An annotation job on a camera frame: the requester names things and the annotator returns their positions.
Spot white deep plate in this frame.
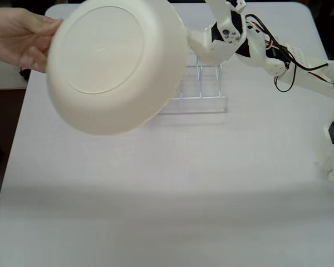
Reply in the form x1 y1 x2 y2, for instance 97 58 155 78
46 0 190 137

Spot clear plate rack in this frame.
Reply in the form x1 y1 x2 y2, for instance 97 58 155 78
155 50 229 115

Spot person's right hand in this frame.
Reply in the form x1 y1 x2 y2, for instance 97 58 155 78
0 7 64 74

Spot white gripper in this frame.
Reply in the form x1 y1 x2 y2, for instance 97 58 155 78
186 0 250 67

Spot person white shirt dark trousers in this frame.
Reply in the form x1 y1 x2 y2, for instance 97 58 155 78
18 66 32 82

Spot brown wooden desk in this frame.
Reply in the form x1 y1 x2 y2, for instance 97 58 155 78
0 88 27 200

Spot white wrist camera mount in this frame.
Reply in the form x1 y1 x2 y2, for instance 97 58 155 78
230 0 246 13

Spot red black servo cable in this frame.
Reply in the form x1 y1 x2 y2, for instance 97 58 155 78
244 13 334 101

